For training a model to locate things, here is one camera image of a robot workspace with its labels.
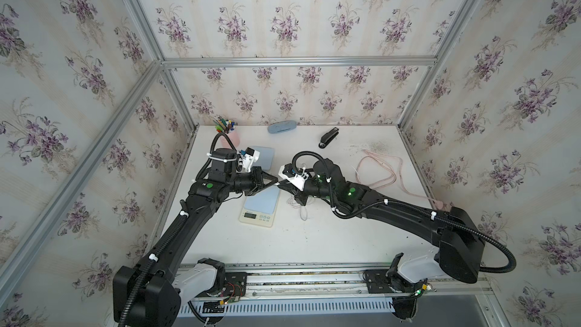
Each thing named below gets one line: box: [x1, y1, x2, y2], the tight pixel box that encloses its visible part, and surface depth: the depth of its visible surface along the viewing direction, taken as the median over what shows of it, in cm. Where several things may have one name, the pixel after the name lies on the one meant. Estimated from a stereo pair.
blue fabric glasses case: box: [267, 120, 298, 134], surface depth 120 cm
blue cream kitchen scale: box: [239, 184, 281, 228], surface depth 90 cm
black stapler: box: [318, 127, 340, 150], surface depth 114 cm
